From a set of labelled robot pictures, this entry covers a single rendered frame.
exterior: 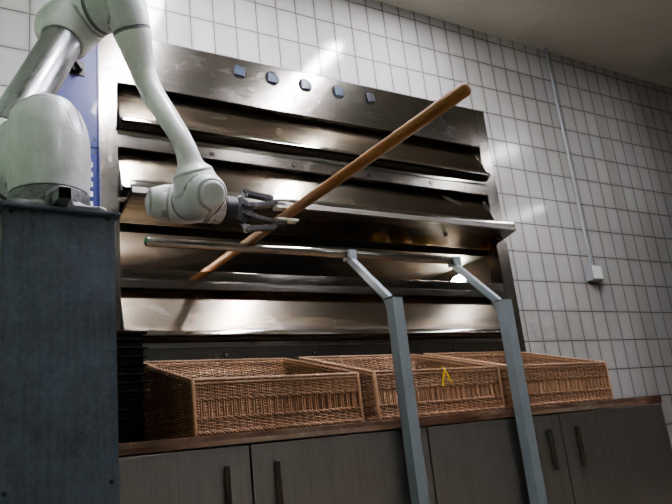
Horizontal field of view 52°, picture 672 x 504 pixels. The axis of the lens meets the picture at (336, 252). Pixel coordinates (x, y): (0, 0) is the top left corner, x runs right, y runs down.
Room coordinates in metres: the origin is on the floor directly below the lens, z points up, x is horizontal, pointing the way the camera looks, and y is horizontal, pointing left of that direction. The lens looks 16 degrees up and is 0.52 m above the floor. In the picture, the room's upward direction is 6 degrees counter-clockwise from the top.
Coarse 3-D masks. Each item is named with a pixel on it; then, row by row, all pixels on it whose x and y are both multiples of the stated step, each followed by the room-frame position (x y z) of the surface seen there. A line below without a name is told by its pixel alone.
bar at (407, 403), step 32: (320, 256) 2.27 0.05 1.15; (352, 256) 2.32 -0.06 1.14; (384, 256) 2.40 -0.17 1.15; (416, 256) 2.48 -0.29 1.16; (448, 256) 2.57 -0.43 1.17; (384, 288) 2.20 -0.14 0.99; (480, 288) 2.49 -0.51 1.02; (512, 320) 2.40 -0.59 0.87; (512, 352) 2.39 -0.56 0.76; (512, 384) 2.41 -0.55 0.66; (416, 416) 2.14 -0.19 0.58; (416, 448) 2.14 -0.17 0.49; (416, 480) 2.13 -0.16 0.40
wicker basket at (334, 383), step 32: (160, 384) 2.09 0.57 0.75; (192, 384) 1.87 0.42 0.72; (224, 384) 1.92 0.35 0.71; (256, 384) 1.98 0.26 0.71; (288, 384) 2.03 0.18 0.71; (320, 384) 2.10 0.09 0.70; (352, 384) 2.16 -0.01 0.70; (160, 416) 2.10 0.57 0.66; (192, 416) 1.87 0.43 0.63; (224, 416) 1.92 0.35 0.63; (256, 416) 1.97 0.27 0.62; (288, 416) 2.03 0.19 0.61; (320, 416) 2.09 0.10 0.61; (352, 416) 2.16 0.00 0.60
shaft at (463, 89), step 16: (448, 96) 1.29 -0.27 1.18; (464, 96) 1.27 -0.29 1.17; (432, 112) 1.34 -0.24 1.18; (400, 128) 1.43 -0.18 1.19; (416, 128) 1.40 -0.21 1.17; (384, 144) 1.49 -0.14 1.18; (368, 160) 1.56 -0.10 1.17; (336, 176) 1.67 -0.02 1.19; (320, 192) 1.75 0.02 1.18; (288, 208) 1.90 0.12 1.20; (304, 208) 1.86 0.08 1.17; (256, 240) 2.12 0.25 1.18; (224, 256) 2.31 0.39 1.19
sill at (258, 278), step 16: (128, 272) 2.28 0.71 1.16; (144, 272) 2.31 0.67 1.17; (160, 272) 2.34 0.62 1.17; (176, 272) 2.37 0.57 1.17; (192, 272) 2.40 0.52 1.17; (208, 272) 2.43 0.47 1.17; (224, 272) 2.47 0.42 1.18; (416, 288) 2.95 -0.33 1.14; (432, 288) 3.00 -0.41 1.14; (448, 288) 3.05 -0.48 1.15; (464, 288) 3.10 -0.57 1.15; (496, 288) 3.21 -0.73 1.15
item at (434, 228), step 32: (160, 224) 2.38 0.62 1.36; (192, 224) 2.43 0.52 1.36; (224, 224) 2.48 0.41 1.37; (256, 224) 2.53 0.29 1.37; (288, 224) 2.59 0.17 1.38; (320, 224) 2.64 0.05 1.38; (352, 224) 2.70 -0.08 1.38; (384, 224) 2.76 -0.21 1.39; (416, 224) 2.83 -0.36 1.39; (448, 224) 2.90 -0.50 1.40; (480, 224) 2.99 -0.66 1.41
